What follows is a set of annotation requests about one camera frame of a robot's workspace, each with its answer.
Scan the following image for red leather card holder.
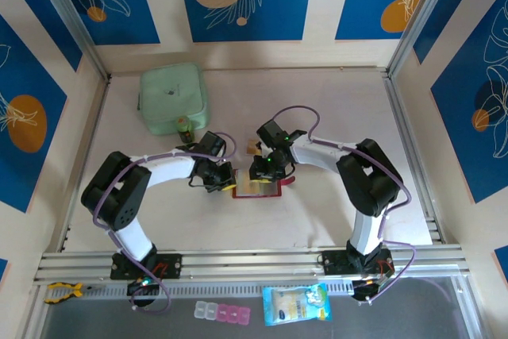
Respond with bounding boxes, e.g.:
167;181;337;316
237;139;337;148
231;170;297;200

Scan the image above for small brown bottle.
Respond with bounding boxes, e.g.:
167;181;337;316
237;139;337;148
175;115;196;142

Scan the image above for mint green zipper pouch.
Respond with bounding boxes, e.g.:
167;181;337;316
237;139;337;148
137;62;211;137

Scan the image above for white pink pill organizer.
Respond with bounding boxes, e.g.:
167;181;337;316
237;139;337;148
194;301;252;325

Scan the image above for blue white snack packet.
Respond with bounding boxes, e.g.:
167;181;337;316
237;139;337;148
262;283;333;327

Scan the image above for black controller board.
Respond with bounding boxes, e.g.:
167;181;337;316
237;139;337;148
125;278;162;308
351;265;394;304

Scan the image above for grey metal shelf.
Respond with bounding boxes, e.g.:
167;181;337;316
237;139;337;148
21;275;491;339

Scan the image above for aluminium mounting rail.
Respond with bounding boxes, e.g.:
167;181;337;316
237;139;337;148
33;242;471;287

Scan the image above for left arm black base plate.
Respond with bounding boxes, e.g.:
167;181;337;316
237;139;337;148
110;253;183;280

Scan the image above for grey slotted cable duct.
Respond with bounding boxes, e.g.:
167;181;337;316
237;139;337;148
90;279;356;299

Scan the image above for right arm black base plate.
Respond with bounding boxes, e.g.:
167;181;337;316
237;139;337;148
321;249;394;276

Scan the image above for aluminium side rail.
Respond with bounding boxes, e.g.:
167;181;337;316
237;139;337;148
381;70;445;247
57;75;114;255

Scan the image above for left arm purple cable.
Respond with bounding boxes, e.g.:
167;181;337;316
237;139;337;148
91;131;239;314

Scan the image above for yellow handled pliers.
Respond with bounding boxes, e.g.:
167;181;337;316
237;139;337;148
43;281;96;305

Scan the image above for aluminium frame post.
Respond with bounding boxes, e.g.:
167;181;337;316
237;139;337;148
29;0;112;80
387;0;491;78

